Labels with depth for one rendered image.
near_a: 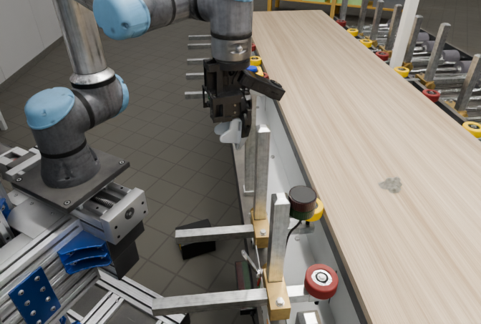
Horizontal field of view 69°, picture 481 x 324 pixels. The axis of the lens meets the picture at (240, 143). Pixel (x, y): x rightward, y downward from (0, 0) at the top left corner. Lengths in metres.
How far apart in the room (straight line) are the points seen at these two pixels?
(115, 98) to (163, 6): 0.47
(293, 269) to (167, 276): 0.94
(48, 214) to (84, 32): 0.51
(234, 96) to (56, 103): 0.47
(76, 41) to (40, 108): 0.18
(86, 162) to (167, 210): 1.42
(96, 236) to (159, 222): 1.28
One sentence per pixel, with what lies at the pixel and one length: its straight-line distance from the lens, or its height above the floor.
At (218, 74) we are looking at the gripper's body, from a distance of 0.66.
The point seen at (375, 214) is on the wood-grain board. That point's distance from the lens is 1.14.
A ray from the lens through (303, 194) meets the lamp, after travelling 0.77.
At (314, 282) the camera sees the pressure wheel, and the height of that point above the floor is 0.91.
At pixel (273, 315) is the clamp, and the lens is 0.94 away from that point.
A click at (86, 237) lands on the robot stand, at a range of 1.08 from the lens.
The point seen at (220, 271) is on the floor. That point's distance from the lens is 2.05.
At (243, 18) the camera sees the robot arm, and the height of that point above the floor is 1.50.
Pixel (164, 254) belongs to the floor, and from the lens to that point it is 2.16.
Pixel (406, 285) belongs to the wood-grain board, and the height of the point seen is 0.90.
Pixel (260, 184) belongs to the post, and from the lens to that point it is 1.04.
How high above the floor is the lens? 1.66
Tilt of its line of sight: 34 degrees down
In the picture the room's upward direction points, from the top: straight up
